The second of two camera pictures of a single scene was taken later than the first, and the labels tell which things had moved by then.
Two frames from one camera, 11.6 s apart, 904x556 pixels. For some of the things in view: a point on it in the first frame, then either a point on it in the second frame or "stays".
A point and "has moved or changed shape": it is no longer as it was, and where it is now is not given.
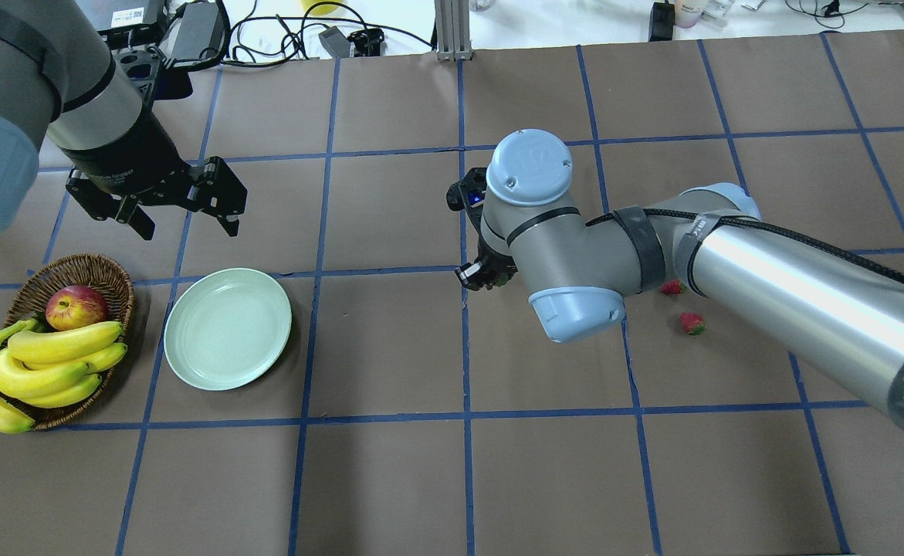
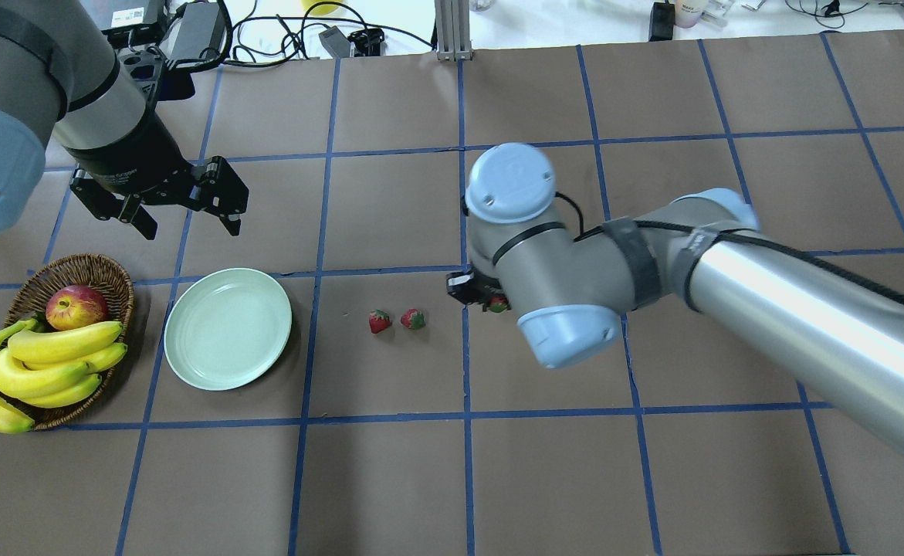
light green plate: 226,327 stays
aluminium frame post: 453,30 stays
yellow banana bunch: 20,365 stays
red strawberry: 674,287 has moved or changed shape
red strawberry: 694,323 to 498,304
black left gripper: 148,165 stays
